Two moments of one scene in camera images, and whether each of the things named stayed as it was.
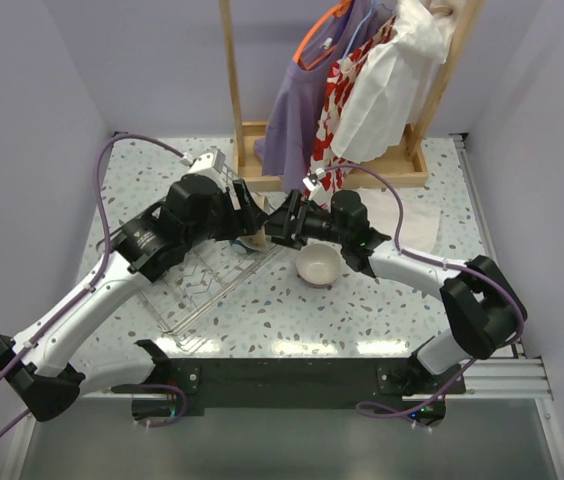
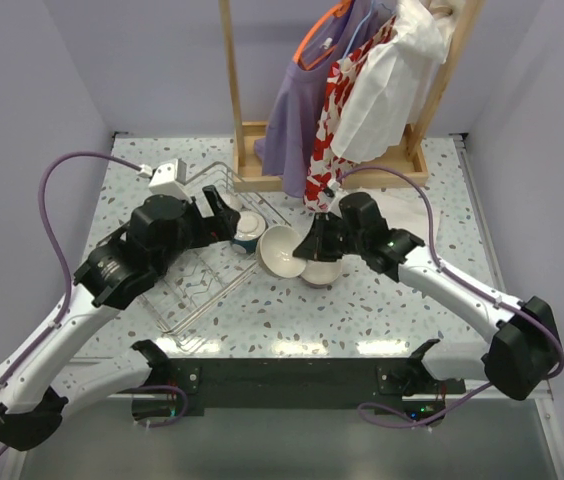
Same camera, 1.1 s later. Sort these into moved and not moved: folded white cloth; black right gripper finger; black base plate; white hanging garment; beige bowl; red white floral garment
Moved: beige bowl; black right gripper finger
Not moved: black base plate; folded white cloth; white hanging garment; red white floral garment
